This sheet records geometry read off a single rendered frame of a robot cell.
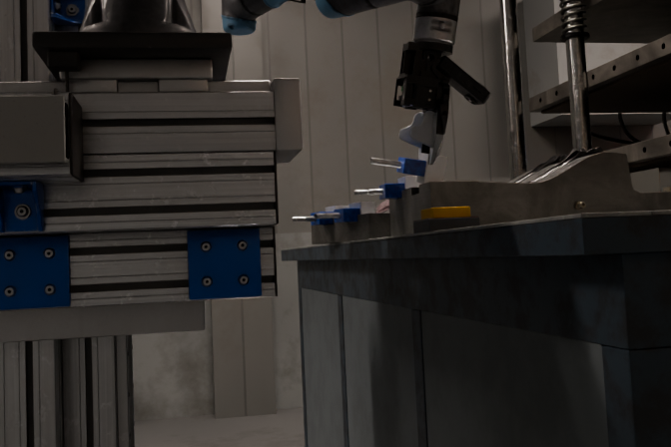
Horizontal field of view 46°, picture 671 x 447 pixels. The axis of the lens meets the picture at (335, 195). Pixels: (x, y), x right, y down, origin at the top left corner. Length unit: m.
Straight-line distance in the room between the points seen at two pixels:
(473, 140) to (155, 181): 3.61
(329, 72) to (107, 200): 3.43
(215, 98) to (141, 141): 0.10
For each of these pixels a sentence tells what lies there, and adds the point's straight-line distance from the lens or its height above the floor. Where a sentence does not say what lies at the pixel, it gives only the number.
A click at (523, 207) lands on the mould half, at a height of 0.84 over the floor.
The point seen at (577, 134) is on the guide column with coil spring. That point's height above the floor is 1.10.
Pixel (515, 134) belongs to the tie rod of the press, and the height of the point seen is 1.16.
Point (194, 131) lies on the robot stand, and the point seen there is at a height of 0.93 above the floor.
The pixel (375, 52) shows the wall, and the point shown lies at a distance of 4.42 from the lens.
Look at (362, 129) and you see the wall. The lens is 4.32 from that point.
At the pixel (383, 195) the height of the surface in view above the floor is 0.88.
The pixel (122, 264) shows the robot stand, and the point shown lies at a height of 0.77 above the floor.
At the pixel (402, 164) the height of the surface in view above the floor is 0.93.
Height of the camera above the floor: 0.77
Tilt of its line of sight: 4 degrees up
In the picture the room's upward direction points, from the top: 3 degrees counter-clockwise
